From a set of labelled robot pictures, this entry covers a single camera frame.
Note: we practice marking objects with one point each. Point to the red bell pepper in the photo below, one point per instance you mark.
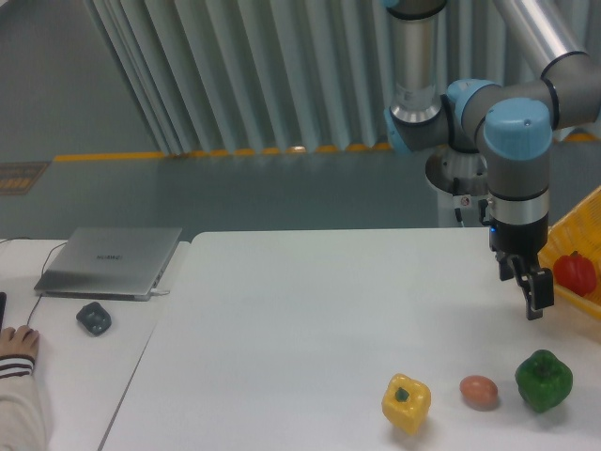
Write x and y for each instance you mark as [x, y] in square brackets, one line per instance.
[576, 273]

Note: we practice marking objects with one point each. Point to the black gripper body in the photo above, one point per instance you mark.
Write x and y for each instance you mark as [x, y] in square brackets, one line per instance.
[524, 241]

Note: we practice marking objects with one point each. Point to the silver closed laptop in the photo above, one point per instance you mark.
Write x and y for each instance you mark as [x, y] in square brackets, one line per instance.
[110, 263]

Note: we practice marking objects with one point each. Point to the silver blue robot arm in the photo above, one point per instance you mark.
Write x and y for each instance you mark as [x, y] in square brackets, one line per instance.
[506, 130]

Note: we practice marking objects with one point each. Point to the yellow bell pepper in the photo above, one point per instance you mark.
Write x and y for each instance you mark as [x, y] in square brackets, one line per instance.
[406, 403]

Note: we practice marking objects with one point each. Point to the green bell pepper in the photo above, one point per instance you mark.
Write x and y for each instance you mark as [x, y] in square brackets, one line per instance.
[543, 381]

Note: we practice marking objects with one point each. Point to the cream striped sleeve forearm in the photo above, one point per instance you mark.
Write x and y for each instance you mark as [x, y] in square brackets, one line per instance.
[22, 421]

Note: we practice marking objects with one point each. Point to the yellow woven basket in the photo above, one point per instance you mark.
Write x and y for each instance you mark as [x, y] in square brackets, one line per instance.
[578, 231]

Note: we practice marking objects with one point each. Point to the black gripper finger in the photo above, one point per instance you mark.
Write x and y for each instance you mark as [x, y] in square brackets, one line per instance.
[536, 284]
[506, 271]

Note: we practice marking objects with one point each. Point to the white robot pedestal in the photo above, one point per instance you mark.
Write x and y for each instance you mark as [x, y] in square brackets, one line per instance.
[453, 197]

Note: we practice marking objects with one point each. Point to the black keyboard edge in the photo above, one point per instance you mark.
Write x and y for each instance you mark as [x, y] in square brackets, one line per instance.
[3, 305]

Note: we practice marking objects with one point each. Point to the folding corrugated partition screen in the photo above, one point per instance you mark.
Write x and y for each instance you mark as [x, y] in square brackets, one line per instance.
[253, 75]

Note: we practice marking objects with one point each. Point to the brown egg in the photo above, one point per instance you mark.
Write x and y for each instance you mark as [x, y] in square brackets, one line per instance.
[479, 392]

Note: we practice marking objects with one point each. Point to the small black plastic gadget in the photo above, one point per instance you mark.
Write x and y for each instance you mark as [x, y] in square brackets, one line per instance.
[94, 318]

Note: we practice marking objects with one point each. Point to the person's hand on mouse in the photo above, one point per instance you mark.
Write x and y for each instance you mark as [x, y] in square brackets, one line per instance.
[23, 342]

